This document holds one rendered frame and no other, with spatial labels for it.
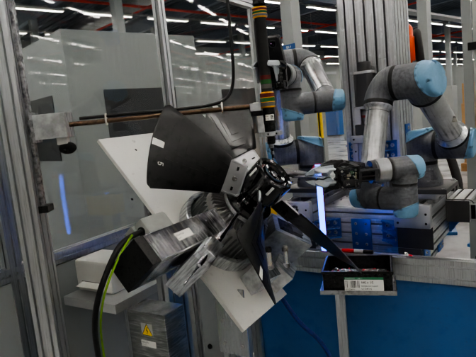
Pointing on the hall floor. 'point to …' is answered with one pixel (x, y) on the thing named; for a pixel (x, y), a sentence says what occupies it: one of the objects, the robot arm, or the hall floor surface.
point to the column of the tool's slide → (29, 204)
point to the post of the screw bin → (342, 326)
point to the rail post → (258, 338)
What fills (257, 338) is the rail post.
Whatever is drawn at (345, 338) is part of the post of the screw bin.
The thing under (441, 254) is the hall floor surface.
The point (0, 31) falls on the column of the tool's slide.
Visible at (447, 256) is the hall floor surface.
